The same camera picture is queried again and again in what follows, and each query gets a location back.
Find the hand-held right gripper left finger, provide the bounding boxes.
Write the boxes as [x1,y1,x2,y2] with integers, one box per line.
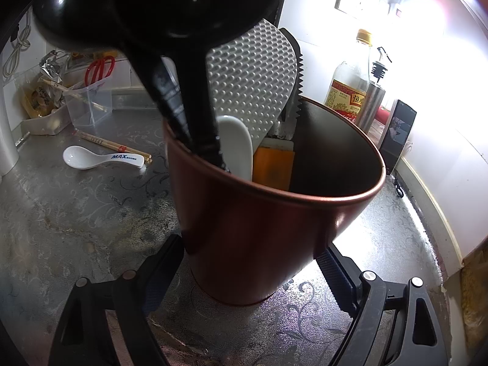
[48,234,187,366]

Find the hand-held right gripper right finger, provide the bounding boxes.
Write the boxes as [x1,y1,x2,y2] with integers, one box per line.
[316,242,448,366]

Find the red cylindrical utensil holder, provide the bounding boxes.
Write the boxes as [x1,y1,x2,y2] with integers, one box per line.
[163,96,386,306]

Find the orange handled peeler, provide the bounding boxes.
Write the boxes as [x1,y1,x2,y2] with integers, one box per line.
[252,27,306,192]

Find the white ceramic spoon blue print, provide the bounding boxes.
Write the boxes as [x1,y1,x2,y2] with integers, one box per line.
[215,115,254,181]
[63,145,147,170]

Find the white dotted rice paddle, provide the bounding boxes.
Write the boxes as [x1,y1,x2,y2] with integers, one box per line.
[206,18,298,143]

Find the black plastic ladle spoon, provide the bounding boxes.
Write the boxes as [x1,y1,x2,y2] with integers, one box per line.
[32,0,191,145]
[114,0,292,172]

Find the yellowish plastic bag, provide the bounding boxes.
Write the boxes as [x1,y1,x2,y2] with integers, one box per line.
[459,263,488,351]

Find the black smartphone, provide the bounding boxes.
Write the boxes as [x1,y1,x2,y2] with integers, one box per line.
[379,99,418,176]

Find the steel oil dispenser bottle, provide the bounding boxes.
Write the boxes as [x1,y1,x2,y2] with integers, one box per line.
[354,47,393,130]

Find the clear plastic container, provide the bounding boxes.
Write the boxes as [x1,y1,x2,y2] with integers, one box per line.
[63,80,114,130]

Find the dark vinegar bottle yellow label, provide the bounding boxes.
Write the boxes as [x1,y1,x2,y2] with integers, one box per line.
[324,28,374,123]

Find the white plastic tray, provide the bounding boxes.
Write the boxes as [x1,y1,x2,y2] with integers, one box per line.
[21,110,73,137]

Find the white roll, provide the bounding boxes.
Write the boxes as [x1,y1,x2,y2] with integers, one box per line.
[0,109,20,178]

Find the disposable wooden chopsticks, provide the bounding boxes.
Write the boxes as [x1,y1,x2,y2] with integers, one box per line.
[41,78,106,112]

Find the yellow snack packet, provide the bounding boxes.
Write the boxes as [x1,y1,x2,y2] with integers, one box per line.
[21,84,54,120]

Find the crumpled foil bag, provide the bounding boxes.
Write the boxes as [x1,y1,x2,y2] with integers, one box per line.
[38,50,71,84]

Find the red handled scissors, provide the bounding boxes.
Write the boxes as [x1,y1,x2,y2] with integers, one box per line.
[84,55,116,86]

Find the white coiled cable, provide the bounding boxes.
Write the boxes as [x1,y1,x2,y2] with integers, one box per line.
[2,11,33,81]

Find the white wall lamp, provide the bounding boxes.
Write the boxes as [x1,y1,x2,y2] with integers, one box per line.
[389,0,420,21]

